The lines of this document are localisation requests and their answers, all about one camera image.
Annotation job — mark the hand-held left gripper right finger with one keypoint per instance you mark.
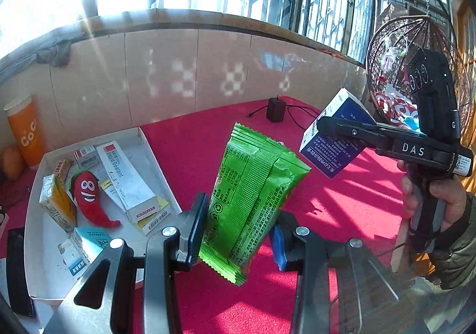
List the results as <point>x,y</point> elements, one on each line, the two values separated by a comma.
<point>279,248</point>

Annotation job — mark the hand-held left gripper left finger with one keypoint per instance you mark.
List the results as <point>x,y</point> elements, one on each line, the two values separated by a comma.
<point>195,229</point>

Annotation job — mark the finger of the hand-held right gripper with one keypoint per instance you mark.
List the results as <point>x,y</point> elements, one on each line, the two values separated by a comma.
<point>353,133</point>

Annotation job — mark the dark blue box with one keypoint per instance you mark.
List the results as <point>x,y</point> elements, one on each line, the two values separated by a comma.
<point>331,153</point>

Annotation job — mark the green snack packet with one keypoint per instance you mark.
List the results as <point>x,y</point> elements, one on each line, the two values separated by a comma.
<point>249,200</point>

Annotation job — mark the long white sealant box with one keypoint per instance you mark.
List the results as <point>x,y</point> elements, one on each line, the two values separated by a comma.
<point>126,181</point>

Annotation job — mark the small blue and white box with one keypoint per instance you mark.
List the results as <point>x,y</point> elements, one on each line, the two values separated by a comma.
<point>85,244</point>

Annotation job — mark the red chili plush toy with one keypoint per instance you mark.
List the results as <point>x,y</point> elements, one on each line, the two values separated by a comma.
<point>89,196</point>

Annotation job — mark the white barcode box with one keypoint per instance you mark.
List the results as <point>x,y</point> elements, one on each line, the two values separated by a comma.
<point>85,155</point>

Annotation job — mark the yellow snack bar packet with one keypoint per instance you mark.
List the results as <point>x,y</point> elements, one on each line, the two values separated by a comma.
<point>61,170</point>

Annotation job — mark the white cardboard tray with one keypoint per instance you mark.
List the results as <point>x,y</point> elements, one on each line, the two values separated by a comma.
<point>44,263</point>

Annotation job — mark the person's right forearm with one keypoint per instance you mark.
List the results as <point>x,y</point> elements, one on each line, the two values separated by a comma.
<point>461,252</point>

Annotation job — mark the person's right hand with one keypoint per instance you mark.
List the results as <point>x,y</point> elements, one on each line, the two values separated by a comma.
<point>453,200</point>

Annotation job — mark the white and yellow medicine box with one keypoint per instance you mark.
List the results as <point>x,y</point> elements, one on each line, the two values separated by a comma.
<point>156,216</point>

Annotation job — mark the red patterned cushion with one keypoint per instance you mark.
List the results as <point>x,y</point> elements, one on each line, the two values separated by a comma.
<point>394,107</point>

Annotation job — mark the wicker hanging chair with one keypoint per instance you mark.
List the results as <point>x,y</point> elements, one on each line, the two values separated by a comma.
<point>383,58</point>

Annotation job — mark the black charger plug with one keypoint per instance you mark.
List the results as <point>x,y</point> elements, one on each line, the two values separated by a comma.
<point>276,110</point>

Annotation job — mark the red tablecloth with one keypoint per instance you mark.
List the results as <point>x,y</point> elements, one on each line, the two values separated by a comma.
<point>223,311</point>

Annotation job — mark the metal window grille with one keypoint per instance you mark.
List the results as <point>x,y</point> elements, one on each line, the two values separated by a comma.
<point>327,3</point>

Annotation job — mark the small yellow carton box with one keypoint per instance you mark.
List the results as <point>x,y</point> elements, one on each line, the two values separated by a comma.
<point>55,203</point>

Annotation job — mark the black phone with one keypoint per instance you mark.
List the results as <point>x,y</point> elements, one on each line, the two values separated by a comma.
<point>20,274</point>

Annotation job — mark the orange paper cup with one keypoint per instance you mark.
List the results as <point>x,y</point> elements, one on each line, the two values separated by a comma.
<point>28,133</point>

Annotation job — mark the orange fruit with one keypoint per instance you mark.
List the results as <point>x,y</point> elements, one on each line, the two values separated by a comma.
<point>12,163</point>

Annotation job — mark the grey cloth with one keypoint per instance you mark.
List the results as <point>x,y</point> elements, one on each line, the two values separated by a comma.
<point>55,51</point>

